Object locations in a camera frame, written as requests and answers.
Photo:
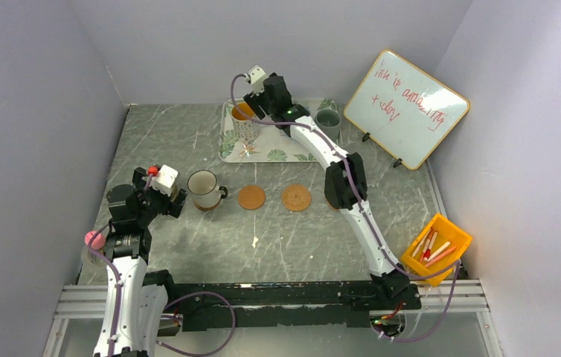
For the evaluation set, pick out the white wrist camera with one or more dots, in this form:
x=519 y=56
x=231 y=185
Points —
x=162 y=178
x=255 y=77

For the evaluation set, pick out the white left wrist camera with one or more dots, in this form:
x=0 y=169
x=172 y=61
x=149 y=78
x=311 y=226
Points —
x=162 y=178

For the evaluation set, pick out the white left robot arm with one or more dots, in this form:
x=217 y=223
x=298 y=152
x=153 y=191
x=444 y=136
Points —
x=135 y=298

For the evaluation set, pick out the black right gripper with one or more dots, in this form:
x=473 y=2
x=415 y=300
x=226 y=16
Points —
x=254 y=103

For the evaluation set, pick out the grey-green mug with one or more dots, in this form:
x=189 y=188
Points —
x=329 y=122

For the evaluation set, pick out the white mug black rim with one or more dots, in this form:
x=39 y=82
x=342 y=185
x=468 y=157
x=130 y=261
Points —
x=204 y=187

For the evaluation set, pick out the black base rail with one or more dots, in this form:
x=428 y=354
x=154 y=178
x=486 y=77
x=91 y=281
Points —
x=352 y=303

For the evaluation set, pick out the orange marker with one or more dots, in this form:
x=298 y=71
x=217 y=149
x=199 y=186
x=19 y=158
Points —
x=445 y=257

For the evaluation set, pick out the yellow-framed whiteboard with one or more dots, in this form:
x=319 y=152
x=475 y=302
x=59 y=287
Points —
x=404 y=110

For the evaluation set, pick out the red-capped white marker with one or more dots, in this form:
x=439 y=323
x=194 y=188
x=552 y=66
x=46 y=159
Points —
x=429 y=243

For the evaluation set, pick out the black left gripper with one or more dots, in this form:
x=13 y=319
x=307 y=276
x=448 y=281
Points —
x=168 y=207

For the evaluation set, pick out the pale marker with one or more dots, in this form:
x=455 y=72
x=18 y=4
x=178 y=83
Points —
x=419 y=246

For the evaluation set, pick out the yellow plastic bin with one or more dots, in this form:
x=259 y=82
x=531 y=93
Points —
x=446 y=232

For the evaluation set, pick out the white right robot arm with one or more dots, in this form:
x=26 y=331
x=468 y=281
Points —
x=345 y=186

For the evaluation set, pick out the yellow-inside patterned mug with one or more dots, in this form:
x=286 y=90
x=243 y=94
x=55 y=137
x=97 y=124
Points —
x=246 y=130

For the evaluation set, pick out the pink-capped bottle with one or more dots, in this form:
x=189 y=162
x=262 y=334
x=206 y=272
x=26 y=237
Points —
x=95 y=242

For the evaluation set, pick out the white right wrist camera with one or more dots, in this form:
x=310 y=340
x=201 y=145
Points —
x=255 y=77

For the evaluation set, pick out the beige ceramic mug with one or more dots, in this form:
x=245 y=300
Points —
x=174 y=191

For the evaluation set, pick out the leaf-patterned white tray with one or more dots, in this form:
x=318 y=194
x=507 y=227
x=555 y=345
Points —
x=271 y=145

